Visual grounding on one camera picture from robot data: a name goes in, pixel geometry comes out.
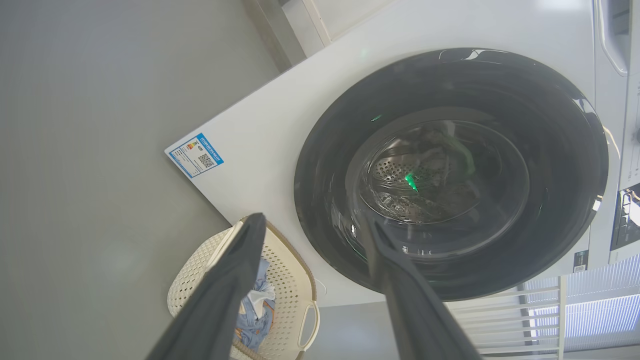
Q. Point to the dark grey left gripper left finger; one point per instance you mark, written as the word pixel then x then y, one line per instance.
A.
pixel 215 295

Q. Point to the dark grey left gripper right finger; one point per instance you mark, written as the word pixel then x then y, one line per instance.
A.
pixel 415 310

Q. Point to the cream white garment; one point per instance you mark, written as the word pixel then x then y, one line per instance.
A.
pixel 259 297

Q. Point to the blue sloth print garment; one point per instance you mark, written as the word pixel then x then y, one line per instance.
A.
pixel 252 325

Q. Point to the black round glass washer door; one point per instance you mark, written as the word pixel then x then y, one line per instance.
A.
pixel 330 165

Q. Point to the stainless steel washing machine drum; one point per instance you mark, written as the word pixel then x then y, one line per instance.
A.
pixel 400 175

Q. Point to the white front-load washing machine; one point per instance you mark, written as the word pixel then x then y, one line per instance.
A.
pixel 280 130

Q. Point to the cream perforated laundry basket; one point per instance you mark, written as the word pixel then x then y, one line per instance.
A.
pixel 290 280

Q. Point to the white slatted rack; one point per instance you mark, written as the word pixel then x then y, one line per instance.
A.
pixel 505 325

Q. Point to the blue energy label sticker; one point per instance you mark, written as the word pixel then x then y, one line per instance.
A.
pixel 196 155

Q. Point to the white pleated window blind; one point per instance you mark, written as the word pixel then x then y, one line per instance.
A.
pixel 605 310

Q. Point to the grey brown baseboard strip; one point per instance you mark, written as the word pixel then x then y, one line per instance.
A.
pixel 272 35

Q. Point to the white detergent drawer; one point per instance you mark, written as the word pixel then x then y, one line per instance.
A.
pixel 612 40

